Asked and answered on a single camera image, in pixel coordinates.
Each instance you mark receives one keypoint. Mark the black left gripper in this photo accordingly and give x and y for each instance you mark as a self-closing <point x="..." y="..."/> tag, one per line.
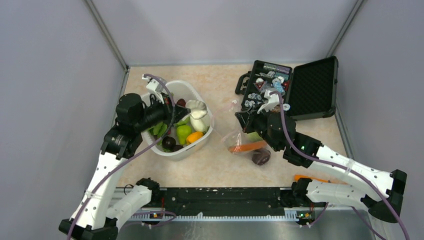
<point x="165" y="102"/>

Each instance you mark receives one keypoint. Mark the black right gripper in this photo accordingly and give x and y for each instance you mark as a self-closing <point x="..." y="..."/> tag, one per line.
<point x="247" y="118"/>

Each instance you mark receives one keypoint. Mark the green cabbage toy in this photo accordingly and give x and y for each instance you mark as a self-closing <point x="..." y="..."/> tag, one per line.
<point x="253" y="137"/>

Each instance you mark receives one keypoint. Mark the orange carrot toy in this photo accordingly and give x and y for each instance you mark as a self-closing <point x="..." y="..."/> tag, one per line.
<point x="242" y="148"/>

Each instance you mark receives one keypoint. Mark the white plastic basket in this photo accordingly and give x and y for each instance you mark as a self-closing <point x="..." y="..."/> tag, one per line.
<point x="184" y="90"/>

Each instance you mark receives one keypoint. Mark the dark purple round fruit toy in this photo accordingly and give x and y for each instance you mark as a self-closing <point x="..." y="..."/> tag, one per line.
<point x="260" y="156"/>

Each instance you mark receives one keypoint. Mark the clear zip top bag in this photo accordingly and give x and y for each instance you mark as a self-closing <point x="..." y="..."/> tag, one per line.
<point x="226" y="126"/>

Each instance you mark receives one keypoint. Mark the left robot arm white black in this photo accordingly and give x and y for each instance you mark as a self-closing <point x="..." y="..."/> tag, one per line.
<point x="95" y="219"/>

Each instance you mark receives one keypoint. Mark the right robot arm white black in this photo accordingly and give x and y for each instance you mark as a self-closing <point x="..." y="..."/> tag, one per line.
<point x="380" y="192"/>

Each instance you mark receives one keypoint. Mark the orange object behind right arm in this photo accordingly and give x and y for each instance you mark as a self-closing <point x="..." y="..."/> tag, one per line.
<point x="297" y="177"/>

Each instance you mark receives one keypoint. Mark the green pear toy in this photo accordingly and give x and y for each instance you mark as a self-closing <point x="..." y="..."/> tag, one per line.
<point x="182" y="132"/>

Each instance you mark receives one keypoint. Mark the white radish toy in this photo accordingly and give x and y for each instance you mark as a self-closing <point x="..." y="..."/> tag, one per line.
<point x="201" y="124"/>

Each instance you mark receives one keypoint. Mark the small orange fruit toy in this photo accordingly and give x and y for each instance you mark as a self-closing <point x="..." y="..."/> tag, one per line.
<point x="193" y="137"/>

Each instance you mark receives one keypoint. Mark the black poker chip case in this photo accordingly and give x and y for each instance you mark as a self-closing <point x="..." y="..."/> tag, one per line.
<point x="310" y="89"/>

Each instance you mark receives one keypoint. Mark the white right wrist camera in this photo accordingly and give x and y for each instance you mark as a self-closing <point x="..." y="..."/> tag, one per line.
<point x="272" y="100"/>

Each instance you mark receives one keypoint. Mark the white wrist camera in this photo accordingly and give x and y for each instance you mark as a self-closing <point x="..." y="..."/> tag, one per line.
<point x="272" y="100"/>
<point x="154" y="84"/>

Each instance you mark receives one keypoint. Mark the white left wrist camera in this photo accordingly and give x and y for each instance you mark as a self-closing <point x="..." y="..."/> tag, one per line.
<point x="154" y="84"/>

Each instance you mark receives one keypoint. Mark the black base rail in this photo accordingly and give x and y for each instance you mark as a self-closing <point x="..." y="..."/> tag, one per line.
<point x="223" y="201"/>

